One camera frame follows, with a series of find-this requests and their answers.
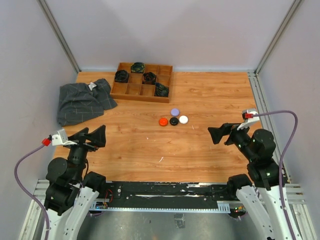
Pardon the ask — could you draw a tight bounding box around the white earbud charging case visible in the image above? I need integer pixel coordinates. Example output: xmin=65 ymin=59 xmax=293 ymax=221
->
xmin=178 ymin=115 xmax=189 ymax=125

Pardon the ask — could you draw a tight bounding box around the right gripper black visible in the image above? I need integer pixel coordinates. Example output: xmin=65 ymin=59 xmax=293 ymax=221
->
xmin=208 ymin=119 xmax=256 ymax=161

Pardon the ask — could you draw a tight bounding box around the dark red rolled tie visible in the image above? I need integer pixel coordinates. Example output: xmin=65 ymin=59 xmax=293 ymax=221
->
xmin=142 ymin=72 xmax=157 ymax=85

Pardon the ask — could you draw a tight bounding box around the dark rolled tie left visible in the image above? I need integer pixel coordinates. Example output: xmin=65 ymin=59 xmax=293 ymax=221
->
xmin=114 ymin=70 xmax=130 ymax=83

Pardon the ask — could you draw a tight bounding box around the dark blue rolled tie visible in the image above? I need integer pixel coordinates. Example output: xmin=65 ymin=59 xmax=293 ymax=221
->
xmin=154 ymin=82 xmax=170 ymax=98

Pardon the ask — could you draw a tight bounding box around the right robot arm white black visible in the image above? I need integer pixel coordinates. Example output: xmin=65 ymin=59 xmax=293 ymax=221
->
xmin=208 ymin=123 xmax=302 ymax=240

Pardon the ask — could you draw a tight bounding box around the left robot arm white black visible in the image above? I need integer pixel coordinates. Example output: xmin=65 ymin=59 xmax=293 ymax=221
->
xmin=41 ymin=125 xmax=107 ymax=240

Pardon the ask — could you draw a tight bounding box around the purple earbud charging case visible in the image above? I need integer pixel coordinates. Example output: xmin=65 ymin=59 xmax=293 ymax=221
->
xmin=170 ymin=108 xmax=180 ymax=117

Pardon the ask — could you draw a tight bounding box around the grey checked cloth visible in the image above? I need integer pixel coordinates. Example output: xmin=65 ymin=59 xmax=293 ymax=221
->
xmin=56 ymin=78 xmax=118 ymax=127

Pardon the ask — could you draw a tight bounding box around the orange earbud charging case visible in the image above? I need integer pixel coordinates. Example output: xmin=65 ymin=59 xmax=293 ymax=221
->
xmin=158 ymin=117 xmax=169 ymax=127

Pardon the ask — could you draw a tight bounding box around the white cable duct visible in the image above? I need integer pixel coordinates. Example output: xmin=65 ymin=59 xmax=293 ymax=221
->
xmin=89 ymin=199 xmax=231 ymax=214

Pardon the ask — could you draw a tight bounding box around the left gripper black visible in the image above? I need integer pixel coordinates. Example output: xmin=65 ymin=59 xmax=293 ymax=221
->
xmin=63 ymin=123 xmax=106 ymax=181

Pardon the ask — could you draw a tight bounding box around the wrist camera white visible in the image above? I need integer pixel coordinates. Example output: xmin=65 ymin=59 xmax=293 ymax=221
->
xmin=237 ymin=108 xmax=260 ymax=131
xmin=49 ymin=128 xmax=77 ymax=146

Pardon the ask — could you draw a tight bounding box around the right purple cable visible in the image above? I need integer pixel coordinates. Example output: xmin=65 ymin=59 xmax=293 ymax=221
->
xmin=243 ymin=109 xmax=300 ymax=240

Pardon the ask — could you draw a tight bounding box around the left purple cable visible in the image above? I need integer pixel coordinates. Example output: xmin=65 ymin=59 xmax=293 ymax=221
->
xmin=14 ymin=137 xmax=52 ymax=240

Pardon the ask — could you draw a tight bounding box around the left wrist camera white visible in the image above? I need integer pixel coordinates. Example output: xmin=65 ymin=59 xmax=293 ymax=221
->
xmin=49 ymin=128 xmax=77 ymax=146

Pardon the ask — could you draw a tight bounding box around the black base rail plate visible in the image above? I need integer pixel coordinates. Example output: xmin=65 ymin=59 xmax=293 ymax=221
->
xmin=93 ymin=181 xmax=238 ymax=206

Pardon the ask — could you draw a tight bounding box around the wooden compartment tray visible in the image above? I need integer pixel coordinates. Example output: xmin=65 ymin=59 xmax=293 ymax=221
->
xmin=110 ymin=62 xmax=173 ymax=103

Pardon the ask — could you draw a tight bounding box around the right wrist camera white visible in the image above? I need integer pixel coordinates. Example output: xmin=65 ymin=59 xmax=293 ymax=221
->
xmin=237 ymin=108 xmax=260 ymax=131

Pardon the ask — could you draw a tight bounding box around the dark rolled tie top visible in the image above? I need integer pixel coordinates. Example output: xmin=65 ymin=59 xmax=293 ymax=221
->
xmin=130 ymin=62 xmax=146 ymax=74

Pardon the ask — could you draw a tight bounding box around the purple cable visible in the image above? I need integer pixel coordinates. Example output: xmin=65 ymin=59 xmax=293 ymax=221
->
xmin=14 ymin=137 xmax=52 ymax=240
xmin=243 ymin=109 xmax=300 ymax=240

